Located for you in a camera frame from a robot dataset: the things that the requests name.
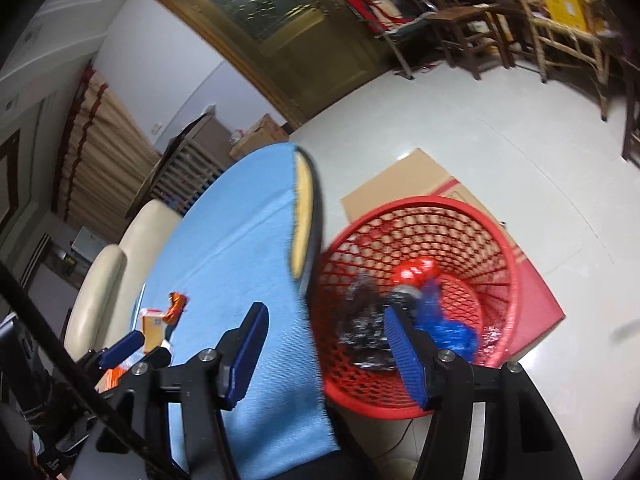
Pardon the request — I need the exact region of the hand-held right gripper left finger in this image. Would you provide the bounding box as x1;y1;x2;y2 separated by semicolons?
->
75;302;271;480

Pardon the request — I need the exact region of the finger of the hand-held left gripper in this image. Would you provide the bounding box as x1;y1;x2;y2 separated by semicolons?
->
82;330;147;368
144;347;173;369

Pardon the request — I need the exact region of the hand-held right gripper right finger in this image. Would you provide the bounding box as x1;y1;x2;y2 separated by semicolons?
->
384;306;583;480

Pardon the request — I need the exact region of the red plastic mesh basket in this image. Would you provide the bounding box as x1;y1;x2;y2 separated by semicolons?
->
314;195;523;421

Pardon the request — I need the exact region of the small orange box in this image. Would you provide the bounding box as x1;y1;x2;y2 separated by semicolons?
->
140;308;171;353
97;365;126;393

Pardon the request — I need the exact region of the blue plastic bag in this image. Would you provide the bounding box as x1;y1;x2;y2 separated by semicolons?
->
417;280;483;361

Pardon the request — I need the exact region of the orange crumpled wrapper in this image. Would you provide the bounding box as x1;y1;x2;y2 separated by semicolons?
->
166;292;190;328

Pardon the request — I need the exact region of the black plastic bag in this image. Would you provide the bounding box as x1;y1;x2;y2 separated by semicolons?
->
336;275;401;371

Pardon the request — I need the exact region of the red plastic bag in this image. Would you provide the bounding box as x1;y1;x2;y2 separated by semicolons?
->
390;256;442;291

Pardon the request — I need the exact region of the blue tablecloth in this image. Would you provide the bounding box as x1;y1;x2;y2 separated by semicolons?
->
129;142;333;480

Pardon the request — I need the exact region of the cream padded chair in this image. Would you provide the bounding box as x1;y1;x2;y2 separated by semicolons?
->
64;199;183;361

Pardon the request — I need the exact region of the round black-edged table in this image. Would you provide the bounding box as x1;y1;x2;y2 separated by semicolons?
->
289;145;328;293

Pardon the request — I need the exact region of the flattened cardboard box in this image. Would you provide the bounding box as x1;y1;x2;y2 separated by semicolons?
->
340;147;567;356

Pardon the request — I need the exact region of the slatted radiator cover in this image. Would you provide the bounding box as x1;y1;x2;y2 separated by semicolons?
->
150;112;226;216

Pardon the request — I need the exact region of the beige striped curtain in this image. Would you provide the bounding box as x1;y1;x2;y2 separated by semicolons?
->
52;67;161;231

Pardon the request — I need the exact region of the brown cardboard box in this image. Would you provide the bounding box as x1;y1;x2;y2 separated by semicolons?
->
229;114;291;158

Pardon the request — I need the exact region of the wooden glass-panel door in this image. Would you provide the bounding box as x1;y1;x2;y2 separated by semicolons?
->
142;0;431;128

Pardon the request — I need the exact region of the metal folding chair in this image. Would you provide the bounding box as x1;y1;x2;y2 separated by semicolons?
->
340;0;441;81

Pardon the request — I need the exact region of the dark wooden chair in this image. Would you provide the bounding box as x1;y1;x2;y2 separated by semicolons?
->
597;30;640;163

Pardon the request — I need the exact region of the wicker armchair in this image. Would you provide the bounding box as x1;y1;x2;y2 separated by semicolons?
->
512;0;613;83

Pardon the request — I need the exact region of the dark wooden stool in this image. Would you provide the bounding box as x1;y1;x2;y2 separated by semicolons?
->
425;4;516;81

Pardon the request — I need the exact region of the red striped towel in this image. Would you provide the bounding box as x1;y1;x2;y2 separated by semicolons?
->
341;0;416;36

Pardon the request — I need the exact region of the yellow box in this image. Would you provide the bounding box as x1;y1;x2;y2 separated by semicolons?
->
540;0;588;31

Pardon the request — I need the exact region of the black cable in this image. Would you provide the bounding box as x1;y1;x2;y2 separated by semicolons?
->
0;264;186;480

